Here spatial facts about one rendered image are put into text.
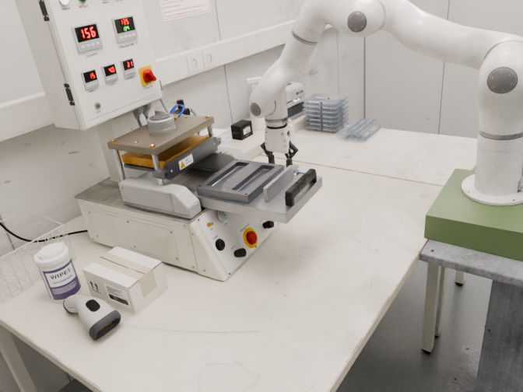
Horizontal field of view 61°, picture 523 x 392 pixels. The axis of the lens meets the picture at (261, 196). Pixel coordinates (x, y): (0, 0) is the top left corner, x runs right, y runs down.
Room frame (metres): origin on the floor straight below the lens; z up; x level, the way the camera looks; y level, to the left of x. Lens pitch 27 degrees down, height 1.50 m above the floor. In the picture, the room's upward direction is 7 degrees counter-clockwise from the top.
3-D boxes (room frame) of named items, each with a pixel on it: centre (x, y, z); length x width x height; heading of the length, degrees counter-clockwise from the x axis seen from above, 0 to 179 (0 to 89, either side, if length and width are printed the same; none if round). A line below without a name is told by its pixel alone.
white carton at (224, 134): (1.87, 0.22, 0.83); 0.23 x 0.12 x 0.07; 149
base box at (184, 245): (1.29, 0.25, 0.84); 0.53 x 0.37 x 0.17; 57
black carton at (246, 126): (2.03, 0.06, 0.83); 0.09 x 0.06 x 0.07; 142
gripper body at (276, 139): (1.56, -0.09, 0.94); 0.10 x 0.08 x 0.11; 53
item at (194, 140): (1.28, 0.26, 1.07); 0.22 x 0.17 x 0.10; 147
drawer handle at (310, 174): (1.03, -0.11, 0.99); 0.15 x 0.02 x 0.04; 147
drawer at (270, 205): (1.11, 0.01, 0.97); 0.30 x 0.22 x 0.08; 57
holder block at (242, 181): (1.14, 0.05, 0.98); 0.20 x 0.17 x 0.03; 147
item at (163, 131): (1.31, 0.28, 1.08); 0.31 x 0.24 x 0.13; 147
